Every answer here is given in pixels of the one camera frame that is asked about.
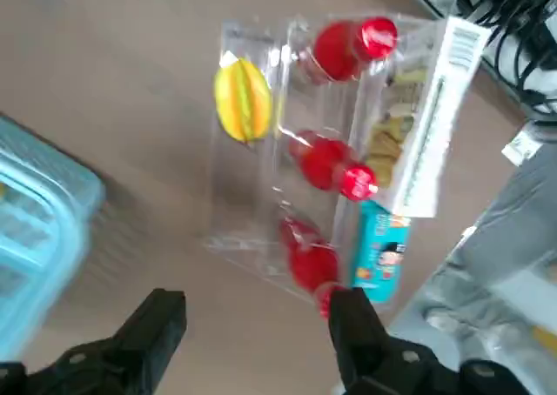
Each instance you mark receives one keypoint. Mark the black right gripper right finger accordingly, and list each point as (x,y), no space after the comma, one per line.
(365,351)

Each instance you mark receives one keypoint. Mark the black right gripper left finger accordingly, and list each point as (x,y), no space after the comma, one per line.
(143,347)

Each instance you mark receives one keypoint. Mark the red drink bottle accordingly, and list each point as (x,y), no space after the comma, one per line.
(344,51)
(313,264)
(326,162)

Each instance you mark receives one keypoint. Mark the clear acrylic rack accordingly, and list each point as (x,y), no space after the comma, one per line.
(243,203)

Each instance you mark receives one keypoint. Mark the blue plastic basket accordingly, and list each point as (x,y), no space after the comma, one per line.
(43,195)

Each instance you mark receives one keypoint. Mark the yellow star fruit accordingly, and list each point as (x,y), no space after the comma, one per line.
(243,99)

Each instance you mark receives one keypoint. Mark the teal snack packet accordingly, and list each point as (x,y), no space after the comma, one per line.
(380,256)

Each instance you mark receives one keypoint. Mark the person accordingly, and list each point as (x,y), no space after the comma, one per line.
(500,238)

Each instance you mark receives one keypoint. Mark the white biscuit box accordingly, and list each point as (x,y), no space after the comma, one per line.
(439,108)

